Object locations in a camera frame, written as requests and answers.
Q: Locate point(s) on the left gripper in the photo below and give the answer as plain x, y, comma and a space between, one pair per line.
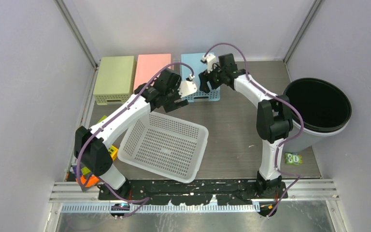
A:
168, 106

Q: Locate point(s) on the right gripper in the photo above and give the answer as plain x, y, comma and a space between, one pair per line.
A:
205, 78

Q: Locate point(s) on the light blue basket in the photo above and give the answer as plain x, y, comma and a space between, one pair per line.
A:
193, 60

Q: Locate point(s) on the grey basket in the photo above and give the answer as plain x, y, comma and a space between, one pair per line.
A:
165, 145

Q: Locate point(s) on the pink perforated basket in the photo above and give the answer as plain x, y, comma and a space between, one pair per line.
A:
148, 65

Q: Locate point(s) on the pale green perforated basket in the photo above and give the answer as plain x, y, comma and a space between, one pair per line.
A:
115, 80

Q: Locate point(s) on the black grey round bin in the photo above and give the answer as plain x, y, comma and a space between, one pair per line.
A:
325, 109

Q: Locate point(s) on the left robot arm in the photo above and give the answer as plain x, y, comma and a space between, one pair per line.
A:
91, 145

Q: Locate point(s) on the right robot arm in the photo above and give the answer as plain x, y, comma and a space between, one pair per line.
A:
274, 117

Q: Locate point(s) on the toy car with blue wheels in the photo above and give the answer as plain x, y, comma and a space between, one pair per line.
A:
102, 118

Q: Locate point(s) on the yellow grid toy block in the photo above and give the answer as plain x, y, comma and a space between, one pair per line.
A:
113, 152

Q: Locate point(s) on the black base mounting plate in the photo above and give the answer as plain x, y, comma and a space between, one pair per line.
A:
198, 192

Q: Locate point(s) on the green owl toy block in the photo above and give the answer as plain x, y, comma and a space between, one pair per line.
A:
293, 159

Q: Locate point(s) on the orange curved toy piece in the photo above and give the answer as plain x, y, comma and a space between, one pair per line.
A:
88, 181

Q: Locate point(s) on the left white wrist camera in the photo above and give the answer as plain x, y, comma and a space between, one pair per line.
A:
187, 88

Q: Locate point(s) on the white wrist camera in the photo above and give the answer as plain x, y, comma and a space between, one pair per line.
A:
187, 88
209, 60

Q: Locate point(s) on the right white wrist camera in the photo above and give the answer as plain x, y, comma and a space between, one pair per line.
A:
209, 60

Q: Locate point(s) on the slotted cable duct rail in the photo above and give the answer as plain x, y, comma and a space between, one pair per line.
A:
212, 207

